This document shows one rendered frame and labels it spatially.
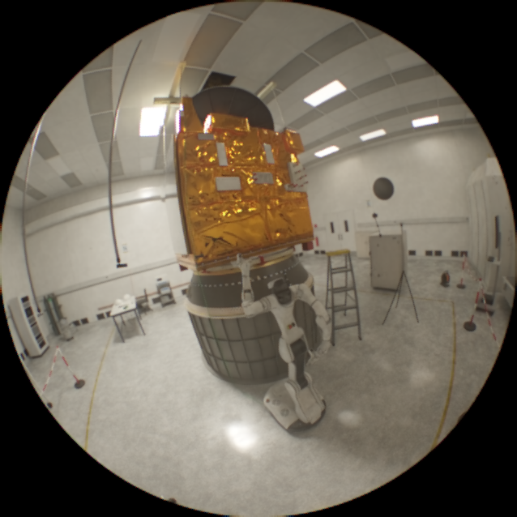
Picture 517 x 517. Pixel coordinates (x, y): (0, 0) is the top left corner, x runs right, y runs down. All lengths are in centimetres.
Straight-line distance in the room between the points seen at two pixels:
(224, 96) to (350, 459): 476
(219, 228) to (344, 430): 263
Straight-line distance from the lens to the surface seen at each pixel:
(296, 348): 141
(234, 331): 223
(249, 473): 214
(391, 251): 485
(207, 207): 197
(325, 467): 210
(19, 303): 729
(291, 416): 205
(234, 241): 201
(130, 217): 748
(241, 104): 321
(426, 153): 897
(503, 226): 578
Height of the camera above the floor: 205
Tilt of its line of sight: 9 degrees down
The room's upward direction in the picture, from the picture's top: 10 degrees counter-clockwise
